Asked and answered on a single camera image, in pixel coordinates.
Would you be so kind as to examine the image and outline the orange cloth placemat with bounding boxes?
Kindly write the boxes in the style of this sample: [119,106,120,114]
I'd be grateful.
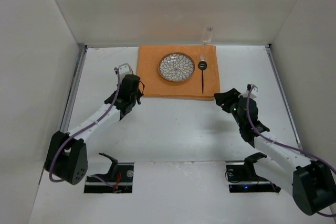
[136,45,220,100]

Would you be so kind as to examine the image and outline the black slotted spoon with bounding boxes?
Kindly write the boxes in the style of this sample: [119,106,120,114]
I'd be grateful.
[197,60,207,93]

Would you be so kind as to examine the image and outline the patterned ceramic plate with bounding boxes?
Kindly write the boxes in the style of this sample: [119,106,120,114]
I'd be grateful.
[158,52,195,82]

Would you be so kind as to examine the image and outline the clear wine glass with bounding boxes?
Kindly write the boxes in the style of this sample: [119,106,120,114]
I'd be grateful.
[199,25,214,61]

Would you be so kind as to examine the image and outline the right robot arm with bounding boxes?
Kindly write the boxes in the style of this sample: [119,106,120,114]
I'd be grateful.
[214,84,335,216]

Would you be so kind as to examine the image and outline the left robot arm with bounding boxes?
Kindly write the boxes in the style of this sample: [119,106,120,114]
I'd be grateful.
[44,74,143,185]

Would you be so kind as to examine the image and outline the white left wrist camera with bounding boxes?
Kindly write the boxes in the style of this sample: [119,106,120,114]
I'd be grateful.
[117,63,134,76]

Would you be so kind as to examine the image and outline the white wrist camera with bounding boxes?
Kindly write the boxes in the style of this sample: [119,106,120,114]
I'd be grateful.
[241,84,258,99]
[117,63,134,76]

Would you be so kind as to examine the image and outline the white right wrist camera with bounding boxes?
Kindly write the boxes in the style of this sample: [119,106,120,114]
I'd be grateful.
[241,84,258,99]

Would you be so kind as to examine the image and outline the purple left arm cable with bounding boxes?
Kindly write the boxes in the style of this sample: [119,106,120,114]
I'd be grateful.
[49,68,123,183]

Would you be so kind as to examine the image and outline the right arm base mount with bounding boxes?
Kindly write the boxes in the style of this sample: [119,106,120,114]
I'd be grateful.
[225,153,281,193]

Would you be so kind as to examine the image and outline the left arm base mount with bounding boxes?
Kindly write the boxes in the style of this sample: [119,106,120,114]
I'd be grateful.
[83,153,134,194]

